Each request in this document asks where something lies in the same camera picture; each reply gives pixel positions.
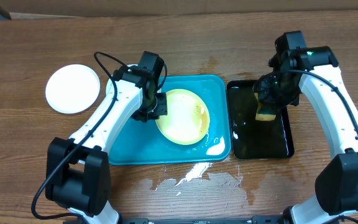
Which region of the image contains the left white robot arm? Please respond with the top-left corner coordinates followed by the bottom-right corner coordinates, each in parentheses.
top-left (31, 51), bottom-right (168, 223)

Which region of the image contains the large white plate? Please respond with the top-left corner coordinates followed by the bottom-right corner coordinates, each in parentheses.
top-left (45, 64), bottom-right (101, 114)

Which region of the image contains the small white stained plate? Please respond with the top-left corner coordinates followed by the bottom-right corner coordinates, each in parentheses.
top-left (105, 64), bottom-right (137, 95)

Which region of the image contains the black plastic tray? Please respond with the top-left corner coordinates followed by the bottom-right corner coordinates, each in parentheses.
top-left (227, 80), bottom-right (295, 160)

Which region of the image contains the teal plastic tray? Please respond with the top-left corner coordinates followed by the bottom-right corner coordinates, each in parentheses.
top-left (109, 74), bottom-right (231, 166)

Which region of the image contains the yellow plate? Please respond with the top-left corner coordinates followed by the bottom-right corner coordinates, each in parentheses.
top-left (156, 89), bottom-right (211, 146)

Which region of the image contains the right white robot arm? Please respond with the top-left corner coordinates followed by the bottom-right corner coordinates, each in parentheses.
top-left (253, 31), bottom-right (358, 224)

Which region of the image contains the yellow green sponge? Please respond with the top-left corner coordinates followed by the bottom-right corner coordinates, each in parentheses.
top-left (254, 93), bottom-right (278, 121)

